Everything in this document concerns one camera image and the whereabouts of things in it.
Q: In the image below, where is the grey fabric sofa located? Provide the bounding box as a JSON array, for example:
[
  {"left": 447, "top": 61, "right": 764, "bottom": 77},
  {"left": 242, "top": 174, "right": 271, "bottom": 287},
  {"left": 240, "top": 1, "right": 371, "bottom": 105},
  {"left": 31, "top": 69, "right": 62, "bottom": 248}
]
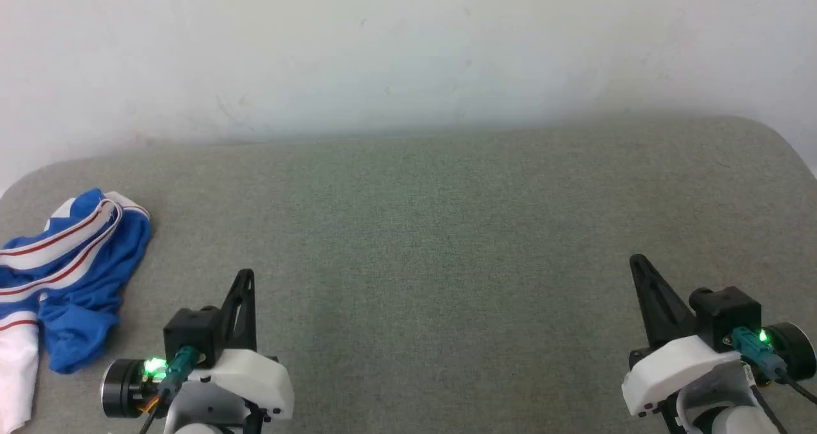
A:
[{"left": 0, "top": 116, "right": 817, "bottom": 434}]

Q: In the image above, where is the blue white red garment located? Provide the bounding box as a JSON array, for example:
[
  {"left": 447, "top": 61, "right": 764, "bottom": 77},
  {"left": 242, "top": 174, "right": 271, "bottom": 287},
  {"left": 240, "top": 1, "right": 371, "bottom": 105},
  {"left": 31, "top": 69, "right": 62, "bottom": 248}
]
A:
[{"left": 0, "top": 188, "right": 153, "bottom": 433}]

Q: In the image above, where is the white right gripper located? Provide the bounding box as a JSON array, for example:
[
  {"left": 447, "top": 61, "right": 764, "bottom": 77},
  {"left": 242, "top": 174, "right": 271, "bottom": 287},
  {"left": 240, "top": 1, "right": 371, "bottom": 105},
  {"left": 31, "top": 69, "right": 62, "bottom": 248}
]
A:
[{"left": 622, "top": 254, "right": 745, "bottom": 417}]

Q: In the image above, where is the cable with teal plug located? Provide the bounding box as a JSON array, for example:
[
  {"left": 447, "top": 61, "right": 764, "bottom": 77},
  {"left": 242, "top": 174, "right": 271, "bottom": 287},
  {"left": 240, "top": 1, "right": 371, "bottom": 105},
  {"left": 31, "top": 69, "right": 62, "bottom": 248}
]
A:
[
  {"left": 730, "top": 327, "right": 817, "bottom": 404},
  {"left": 138, "top": 347, "right": 200, "bottom": 434}
]

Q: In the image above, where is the left cable with teal plug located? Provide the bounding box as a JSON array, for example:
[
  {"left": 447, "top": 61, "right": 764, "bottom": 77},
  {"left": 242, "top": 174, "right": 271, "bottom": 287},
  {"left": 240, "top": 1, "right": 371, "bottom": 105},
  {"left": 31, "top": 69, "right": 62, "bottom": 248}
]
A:
[{"left": 138, "top": 347, "right": 200, "bottom": 434}]

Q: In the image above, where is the right cable with teal plug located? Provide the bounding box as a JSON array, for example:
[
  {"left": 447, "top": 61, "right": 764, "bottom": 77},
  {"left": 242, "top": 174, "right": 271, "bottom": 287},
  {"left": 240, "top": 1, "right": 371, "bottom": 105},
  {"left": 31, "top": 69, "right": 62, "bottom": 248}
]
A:
[{"left": 730, "top": 327, "right": 817, "bottom": 404}]

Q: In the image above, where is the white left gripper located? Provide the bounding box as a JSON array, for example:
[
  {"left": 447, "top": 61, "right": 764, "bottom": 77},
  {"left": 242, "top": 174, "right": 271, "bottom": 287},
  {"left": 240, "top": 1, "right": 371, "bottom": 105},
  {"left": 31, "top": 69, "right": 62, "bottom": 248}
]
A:
[{"left": 184, "top": 269, "right": 296, "bottom": 422}]

